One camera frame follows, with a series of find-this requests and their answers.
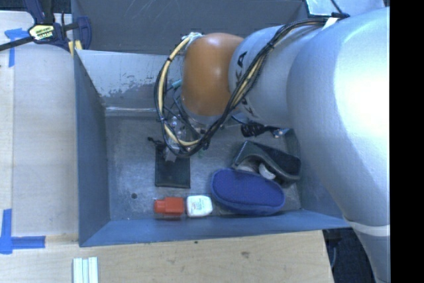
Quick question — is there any white small bottle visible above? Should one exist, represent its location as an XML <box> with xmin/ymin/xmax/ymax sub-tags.
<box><xmin>185</xmin><ymin>194</ymin><xmax>214</xmax><ymax>218</ymax></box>

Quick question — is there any black cylinder on white bracket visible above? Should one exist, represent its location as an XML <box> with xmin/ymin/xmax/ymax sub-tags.
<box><xmin>240</xmin><ymin>121</ymin><xmax>283</xmax><ymax>139</ymax></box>

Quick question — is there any red small box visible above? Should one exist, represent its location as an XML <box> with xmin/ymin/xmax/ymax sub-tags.
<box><xmin>153</xmin><ymin>196</ymin><xmax>186</xmax><ymax>218</ymax></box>

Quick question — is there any pale wood board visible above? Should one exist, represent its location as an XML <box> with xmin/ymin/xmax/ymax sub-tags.
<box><xmin>12</xmin><ymin>42</ymin><xmax>80</xmax><ymax>237</ymax></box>

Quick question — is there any black cloth pouch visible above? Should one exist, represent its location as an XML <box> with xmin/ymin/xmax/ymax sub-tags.
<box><xmin>147</xmin><ymin>137</ymin><xmax>192</xmax><ymax>190</ymax></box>

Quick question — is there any grey metal bin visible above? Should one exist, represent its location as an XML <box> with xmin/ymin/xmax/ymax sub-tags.
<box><xmin>70</xmin><ymin>0</ymin><xmax>352</xmax><ymax>248</ymax></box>

